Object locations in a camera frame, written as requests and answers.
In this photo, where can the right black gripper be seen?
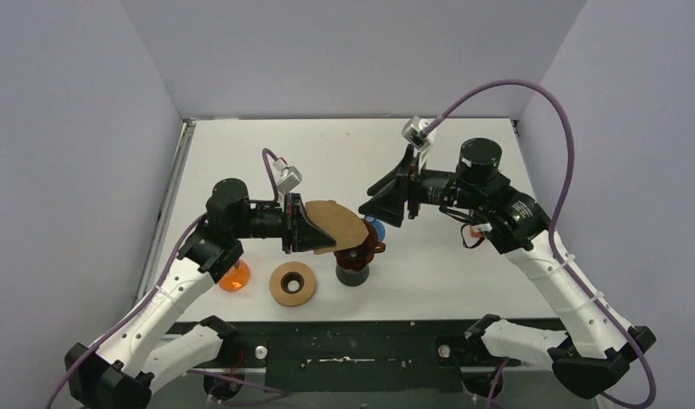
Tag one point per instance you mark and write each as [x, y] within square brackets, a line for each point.
[387, 204]

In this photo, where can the brown paper coffee filter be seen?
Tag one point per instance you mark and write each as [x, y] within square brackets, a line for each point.
[342, 224]

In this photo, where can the orange translucent dripper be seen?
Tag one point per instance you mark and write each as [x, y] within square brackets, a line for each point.
[236, 277]

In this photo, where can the amber plastic coffee dripper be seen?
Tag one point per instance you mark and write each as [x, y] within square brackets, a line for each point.
[358, 257]

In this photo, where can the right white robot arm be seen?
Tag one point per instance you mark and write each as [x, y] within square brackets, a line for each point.
[595, 347]

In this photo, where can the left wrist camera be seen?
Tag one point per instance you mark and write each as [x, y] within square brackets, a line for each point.
[288, 176]

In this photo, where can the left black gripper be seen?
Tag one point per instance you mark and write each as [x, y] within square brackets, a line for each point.
[290, 222]

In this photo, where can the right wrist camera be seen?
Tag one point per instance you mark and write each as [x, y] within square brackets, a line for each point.
[415, 132]

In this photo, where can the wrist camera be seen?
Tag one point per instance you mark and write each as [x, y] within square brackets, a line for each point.
[415, 132]
[288, 176]

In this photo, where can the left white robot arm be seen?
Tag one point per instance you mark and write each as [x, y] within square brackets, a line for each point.
[127, 365]

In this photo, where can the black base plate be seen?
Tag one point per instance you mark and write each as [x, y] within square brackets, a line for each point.
[353, 356]

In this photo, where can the round wooden ring stand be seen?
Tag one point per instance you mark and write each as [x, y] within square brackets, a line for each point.
[292, 284]

